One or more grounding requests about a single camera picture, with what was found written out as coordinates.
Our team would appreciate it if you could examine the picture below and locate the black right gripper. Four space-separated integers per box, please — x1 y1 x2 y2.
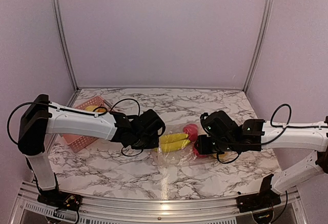
194 134 237 155

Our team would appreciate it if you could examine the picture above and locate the red fake dragon fruit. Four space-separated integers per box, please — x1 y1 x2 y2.
193 145 209 158
183 124 198 142

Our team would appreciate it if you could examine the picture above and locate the yellow fake lemon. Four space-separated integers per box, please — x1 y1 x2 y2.
219 152 231 158

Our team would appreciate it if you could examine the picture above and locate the clear zip top bag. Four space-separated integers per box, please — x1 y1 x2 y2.
151 123 218 167

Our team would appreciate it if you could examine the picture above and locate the yellow fake banana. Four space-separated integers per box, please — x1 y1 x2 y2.
159 133 191 153

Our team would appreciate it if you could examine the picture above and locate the orange green fake mango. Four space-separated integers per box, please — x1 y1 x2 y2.
84 105 107 113

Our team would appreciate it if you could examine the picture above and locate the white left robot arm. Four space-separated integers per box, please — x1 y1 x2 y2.
18 94 166 206

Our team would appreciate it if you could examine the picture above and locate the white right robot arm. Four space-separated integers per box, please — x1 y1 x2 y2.
195 113 327 208

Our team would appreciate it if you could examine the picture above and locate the pink plastic basket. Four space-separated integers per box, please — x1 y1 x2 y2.
62 96 111 153

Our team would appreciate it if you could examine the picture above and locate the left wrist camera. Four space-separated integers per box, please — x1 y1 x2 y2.
134 109 166 137

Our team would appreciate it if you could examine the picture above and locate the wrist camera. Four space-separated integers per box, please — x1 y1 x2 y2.
134 109 166 137
200 110 241 144

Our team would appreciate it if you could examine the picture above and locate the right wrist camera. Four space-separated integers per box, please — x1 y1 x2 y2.
200 110 241 144

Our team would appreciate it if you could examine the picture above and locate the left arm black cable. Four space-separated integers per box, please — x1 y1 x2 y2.
7 97 144 158

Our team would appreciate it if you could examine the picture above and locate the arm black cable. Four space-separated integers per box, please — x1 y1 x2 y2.
199 103 323 164
7 97 144 158

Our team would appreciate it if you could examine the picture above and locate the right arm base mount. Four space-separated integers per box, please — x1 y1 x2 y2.
236 174 281 213

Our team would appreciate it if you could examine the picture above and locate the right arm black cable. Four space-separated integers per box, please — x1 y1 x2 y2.
199 103 323 164

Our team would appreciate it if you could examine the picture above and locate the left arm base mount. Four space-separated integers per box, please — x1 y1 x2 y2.
37 188 82 211

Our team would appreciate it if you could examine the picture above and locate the front aluminium rail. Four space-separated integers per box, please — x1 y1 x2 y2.
10 180 308 224

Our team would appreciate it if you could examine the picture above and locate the right aluminium frame post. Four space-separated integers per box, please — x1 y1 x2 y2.
243 0 274 94

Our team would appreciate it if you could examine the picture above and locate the aluminium frame post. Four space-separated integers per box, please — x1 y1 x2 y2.
52 0 79 91
243 0 274 94

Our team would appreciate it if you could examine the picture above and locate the left aluminium frame post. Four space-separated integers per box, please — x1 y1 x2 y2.
52 0 79 91

